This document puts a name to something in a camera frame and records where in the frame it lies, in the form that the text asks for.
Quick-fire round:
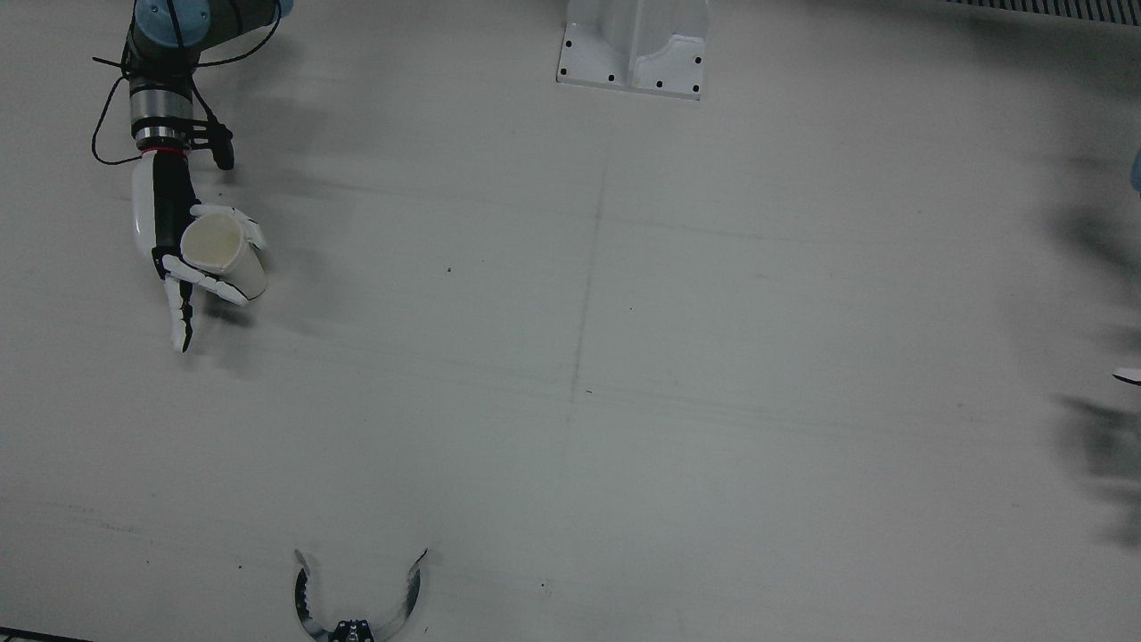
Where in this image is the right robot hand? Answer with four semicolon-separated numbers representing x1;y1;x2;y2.
131;150;269;354

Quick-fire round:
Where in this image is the reacher grabber tool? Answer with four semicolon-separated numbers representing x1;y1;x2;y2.
292;547;430;642

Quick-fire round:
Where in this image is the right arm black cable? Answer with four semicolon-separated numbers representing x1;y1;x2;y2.
91;0;286;167

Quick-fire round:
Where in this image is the white paper cup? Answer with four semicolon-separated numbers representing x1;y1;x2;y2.
180;214;268;300

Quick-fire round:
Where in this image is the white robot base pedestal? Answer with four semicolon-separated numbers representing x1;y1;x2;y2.
556;0;711;101

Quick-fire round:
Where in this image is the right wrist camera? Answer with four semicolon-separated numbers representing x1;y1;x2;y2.
187;120;236;171

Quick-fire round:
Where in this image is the grey ribbed grille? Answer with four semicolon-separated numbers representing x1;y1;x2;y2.
945;0;1141;26

